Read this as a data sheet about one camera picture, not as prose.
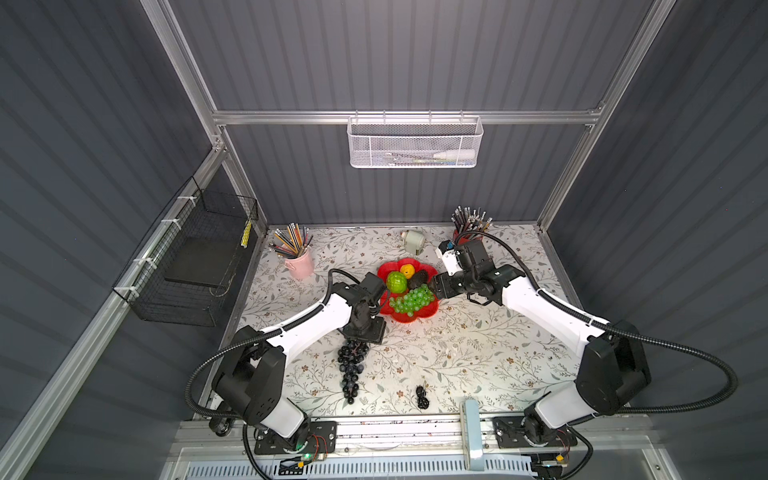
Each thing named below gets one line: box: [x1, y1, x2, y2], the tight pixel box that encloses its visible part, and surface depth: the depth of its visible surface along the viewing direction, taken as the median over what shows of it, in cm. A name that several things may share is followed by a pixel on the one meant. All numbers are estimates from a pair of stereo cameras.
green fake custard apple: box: [386, 271, 407, 294], surface depth 99 cm
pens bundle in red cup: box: [451, 206, 493, 233], surface depth 104 cm
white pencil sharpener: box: [400, 230, 425, 255], surface depth 111 cm
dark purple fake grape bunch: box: [337, 340, 370, 405], surface depth 84 cm
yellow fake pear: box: [400, 264, 415, 279], surface depth 102 cm
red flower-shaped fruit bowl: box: [378, 258, 439, 324], surface depth 96 cm
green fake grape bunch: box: [389, 284, 435, 317], surface depth 96 cm
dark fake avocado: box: [408, 270, 428, 289], surface depth 101 cm
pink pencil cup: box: [284, 250, 315, 280], surface depth 101 cm
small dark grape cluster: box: [416, 385, 429, 410], surface depth 80 cm
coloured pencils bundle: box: [268, 223, 314, 259], surface depth 102 cm
